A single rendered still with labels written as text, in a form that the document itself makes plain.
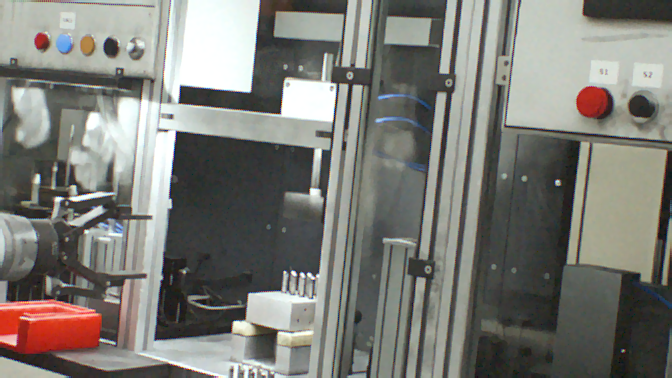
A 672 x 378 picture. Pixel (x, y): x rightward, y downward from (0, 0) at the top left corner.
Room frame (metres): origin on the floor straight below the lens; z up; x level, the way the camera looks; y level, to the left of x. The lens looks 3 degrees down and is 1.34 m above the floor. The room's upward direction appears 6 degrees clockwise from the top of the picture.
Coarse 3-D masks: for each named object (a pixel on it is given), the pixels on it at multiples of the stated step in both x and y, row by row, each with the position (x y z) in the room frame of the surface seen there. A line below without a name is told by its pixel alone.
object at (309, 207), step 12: (324, 156) 2.23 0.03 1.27; (312, 168) 2.23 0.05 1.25; (324, 168) 2.23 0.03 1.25; (312, 180) 2.23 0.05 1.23; (288, 192) 2.23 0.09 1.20; (300, 192) 2.26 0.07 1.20; (312, 192) 2.23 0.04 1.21; (288, 204) 2.23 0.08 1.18; (300, 204) 2.21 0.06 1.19; (312, 204) 2.20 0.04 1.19; (324, 204) 2.19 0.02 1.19; (288, 216) 2.23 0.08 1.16; (300, 216) 2.21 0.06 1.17; (312, 216) 2.20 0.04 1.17; (324, 216) 2.19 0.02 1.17
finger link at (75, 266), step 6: (60, 258) 1.77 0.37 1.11; (66, 258) 1.78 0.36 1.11; (72, 258) 1.79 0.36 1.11; (72, 264) 1.79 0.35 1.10; (78, 264) 1.80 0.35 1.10; (72, 270) 1.81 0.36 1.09; (78, 270) 1.80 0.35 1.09; (84, 270) 1.81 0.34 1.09; (90, 270) 1.82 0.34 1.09; (84, 276) 1.83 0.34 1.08; (90, 276) 1.82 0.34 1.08; (96, 276) 1.83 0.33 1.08; (102, 276) 1.84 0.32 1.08; (96, 282) 1.84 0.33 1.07; (102, 282) 1.84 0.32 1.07; (108, 282) 1.85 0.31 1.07
